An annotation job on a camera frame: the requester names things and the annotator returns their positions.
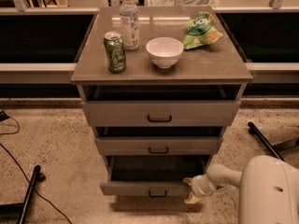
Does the grey middle drawer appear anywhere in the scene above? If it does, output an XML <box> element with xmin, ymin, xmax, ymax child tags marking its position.
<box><xmin>95</xmin><ymin>136</ymin><xmax>223</xmax><ymax>156</ymax></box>

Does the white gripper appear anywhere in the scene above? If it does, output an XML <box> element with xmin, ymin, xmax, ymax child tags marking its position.
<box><xmin>183</xmin><ymin>175</ymin><xmax>215</xmax><ymax>204</ymax></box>

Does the white ceramic bowl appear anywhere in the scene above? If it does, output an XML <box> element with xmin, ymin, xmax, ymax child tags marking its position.
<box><xmin>146</xmin><ymin>37</ymin><xmax>184</xmax><ymax>68</ymax></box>

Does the black left stand leg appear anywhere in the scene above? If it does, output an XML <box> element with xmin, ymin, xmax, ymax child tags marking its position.
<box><xmin>0</xmin><ymin>165</ymin><xmax>42</xmax><ymax>224</ymax></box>

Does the black stand leg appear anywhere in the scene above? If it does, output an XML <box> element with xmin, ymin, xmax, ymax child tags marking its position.
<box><xmin>248</xmin><ymin>121</ymin><xmax>299</xmax><ymax>161</ymax></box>
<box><xmin>0</xmin><ymin>165</ymin><xmax>42</xmax><ymax>224</ymax></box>

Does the grey top drawer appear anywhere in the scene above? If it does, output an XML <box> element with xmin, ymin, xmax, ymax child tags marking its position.
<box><xmin>82</xmin><ymin>101</ymin><xmax>240</xmax><ymax>127</ymax></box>

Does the green soda can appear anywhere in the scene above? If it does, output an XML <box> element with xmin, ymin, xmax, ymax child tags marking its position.
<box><xmin>104</xmin><ymin>31</ymin><xmax>126</xmax><ymax>73</ymax></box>

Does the green chip bag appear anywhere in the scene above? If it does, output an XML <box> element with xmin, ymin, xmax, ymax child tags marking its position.
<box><xmin>183</xmin><ymin>12</ymin><xmax>223</xmax><ymax>50</ymax></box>

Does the grey drawer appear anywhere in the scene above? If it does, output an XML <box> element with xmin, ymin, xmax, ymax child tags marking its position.
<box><xmin>95</xmin><ymin>136</ymin><xmax>223</xmax><ymax>156</ymax></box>
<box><xmin>82</xmin><ymin>101</ymin><xmax>240</xmax><ymax>127</ymax></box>
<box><xmin>100</xmin><ymin>155</ymin><xmax>211</xmax><ymax>198</ymax></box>

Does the clear plastic water bottle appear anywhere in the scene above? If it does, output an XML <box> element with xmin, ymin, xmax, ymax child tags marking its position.
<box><xmin>120</xmin><ymin>0</ymin><xmax>139</xmax><ymax>50</ymax></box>

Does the grey bottom drawer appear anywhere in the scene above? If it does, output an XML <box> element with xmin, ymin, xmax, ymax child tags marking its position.
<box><xmin>100</xmin><ymin>155</ymin><xmax>211</xmax><ymax>198</ymax></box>

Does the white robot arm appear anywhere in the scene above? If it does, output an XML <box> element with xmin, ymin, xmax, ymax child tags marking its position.
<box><xmin>183</xmin><ymin>156</ymin><xmax>299</xmax><ymax>224</ymax></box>

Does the black right stand leg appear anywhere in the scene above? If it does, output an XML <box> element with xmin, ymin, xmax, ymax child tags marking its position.
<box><xmin>248</xmin><ymin>121</ymin><xmax>299</xmax><ymax>161</ymax></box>

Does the grey drawer cabinet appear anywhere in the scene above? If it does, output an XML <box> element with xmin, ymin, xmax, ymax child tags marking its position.
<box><xmin>70</xmin><ymin>5</ymin><xmax>253</xmax><ymax>182</ymax></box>

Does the metal railing frame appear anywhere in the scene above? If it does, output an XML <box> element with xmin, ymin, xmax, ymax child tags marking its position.
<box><xmin>0</xmin><ymin>0</ymin><xmax>299</xmax><ymax>84</ymax></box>

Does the black floor cable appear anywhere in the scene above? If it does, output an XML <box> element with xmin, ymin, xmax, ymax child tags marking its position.
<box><xmin>0</xmin><ymin>109</ymin><xmax>74</xmax><ymax>224</ymax></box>

